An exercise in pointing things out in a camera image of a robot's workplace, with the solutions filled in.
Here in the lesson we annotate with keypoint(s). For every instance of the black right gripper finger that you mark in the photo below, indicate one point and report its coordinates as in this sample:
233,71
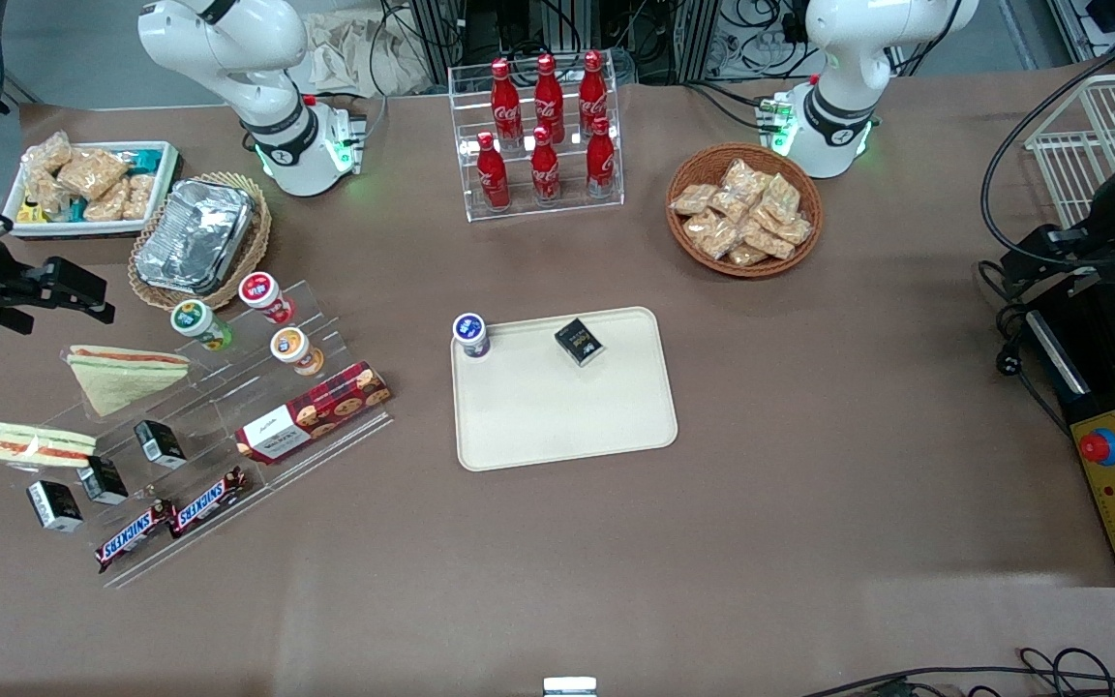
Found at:
17,321
83,290

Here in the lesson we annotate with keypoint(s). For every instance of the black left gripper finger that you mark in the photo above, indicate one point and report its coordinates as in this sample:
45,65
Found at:
1069,237
1051,271

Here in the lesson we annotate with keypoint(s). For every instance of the ham sandwich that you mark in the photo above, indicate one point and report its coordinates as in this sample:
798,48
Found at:
25,443

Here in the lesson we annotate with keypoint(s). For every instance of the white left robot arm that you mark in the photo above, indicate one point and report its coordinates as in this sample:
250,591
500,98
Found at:
843,58

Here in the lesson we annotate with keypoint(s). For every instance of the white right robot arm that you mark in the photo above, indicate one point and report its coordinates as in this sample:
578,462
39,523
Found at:
257,58

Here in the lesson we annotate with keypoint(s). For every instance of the wrapped triangle sandwich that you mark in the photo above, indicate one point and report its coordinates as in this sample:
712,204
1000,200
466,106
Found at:
122,378

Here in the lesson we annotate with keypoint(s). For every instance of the cream plastic tray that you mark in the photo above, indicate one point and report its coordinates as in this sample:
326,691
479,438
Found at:
567,407

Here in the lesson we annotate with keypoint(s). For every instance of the yellow snack packet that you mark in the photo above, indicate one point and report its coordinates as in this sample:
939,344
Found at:
30,211

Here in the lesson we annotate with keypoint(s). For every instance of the clear bag of crackers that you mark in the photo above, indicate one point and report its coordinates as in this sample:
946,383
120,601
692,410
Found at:
768,239
781,198
139,196
795,230
710,234
743,177
91,172
107,203
46,152
45,192
693,198
747,255

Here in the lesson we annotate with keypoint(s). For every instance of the green lid yogurt cup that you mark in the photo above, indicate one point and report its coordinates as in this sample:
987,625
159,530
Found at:
197,324

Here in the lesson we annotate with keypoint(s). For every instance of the silver foil container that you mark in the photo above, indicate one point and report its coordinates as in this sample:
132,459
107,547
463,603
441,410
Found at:
195,237

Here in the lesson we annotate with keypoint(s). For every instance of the white rectangular bin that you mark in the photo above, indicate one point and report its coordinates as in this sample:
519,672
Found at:
165,184

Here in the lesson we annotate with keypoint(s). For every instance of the teal snack packet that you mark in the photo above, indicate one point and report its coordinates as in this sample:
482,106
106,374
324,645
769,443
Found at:
139,160

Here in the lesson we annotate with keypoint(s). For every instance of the small black box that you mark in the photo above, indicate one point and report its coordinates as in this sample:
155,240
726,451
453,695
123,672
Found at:
54,506
104,479
161,443
580,342

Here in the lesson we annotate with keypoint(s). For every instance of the flat wicker basket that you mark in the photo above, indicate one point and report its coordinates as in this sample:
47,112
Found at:
253,257

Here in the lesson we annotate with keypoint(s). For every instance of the clear acrylic step stand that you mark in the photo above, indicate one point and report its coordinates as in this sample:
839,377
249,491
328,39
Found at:
228,397

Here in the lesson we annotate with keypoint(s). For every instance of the red lid yogurt cup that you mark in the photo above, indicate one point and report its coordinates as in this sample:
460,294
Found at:
264,295

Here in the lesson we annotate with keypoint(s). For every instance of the orange lid yogurt cup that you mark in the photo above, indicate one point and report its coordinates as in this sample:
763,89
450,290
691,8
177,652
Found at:
294,350

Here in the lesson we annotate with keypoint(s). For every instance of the Snickers bar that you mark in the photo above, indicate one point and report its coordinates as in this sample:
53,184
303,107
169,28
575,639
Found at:
136,535
209,501

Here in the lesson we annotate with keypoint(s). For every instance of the red cookie box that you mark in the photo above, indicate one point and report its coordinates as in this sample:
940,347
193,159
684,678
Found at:
316,411

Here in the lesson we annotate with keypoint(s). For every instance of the beige crumpled cloth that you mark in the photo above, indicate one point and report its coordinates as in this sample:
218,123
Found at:
354,53

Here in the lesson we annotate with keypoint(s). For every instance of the round brown wicker basket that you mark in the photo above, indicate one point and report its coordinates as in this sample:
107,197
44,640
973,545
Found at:
683,247

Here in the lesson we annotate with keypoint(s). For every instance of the blue lid yogurt cup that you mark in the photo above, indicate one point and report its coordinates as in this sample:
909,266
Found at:
471,334

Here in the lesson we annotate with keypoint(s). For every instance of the red Coca-Cola bottle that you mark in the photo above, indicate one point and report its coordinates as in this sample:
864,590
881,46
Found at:
548,97
600,160
505,102
493,174
545,169
592,92

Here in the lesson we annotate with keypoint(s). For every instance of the clear acrylic bottle rack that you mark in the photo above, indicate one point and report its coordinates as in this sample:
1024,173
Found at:
538,208

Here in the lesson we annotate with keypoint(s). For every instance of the small white device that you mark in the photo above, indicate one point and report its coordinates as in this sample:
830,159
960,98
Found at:
569,686

